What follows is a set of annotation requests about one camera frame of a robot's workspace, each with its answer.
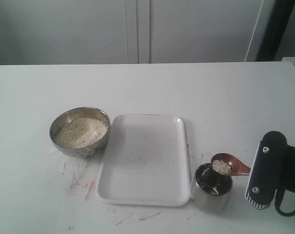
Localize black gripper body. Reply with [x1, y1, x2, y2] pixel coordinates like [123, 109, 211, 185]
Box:
[274, 143, 295, 195]

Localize brown wooden spoon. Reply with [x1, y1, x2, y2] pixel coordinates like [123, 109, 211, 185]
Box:
[211, 153, 251, 176]

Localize small steel cup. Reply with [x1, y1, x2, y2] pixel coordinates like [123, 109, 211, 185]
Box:
[190, 163, 233, 214]

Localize steel bowl with rice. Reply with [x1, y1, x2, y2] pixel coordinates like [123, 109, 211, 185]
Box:
[49, 107, 111, 158]

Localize white plastic tray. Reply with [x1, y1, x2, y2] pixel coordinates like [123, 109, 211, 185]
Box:
[96, 114, 190, 207]

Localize white cabinet doors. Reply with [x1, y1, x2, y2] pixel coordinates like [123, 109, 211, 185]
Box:
[0, 0, 274, 65]

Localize dark vertical post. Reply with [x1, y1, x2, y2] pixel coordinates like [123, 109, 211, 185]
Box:
[256, 0, 295, 62]

